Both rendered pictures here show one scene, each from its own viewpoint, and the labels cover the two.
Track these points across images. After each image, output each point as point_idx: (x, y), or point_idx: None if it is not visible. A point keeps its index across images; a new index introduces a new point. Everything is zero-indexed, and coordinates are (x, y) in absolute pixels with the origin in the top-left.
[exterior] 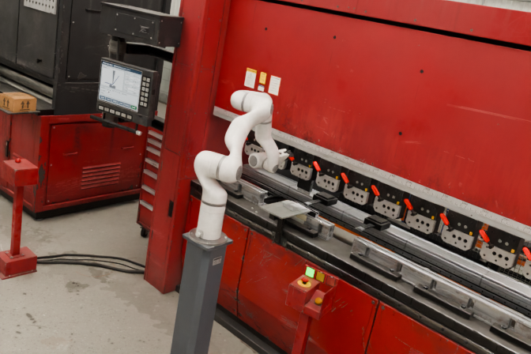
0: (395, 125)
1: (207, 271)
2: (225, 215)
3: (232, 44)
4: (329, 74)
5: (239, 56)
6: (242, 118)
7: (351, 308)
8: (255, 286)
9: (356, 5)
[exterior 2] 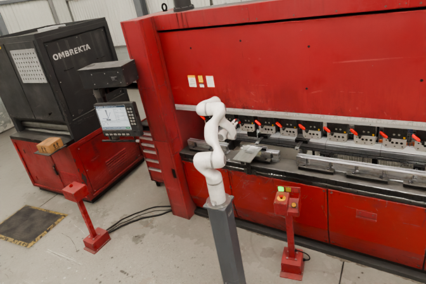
0: (301, 84)
1: (227, 222)
2: None
3: (172, 63)
4: (245, 64)
5: (179, 70)
6: (211, 123)
7: (310, 197)
8: (245, 200)
9: (248, 16)
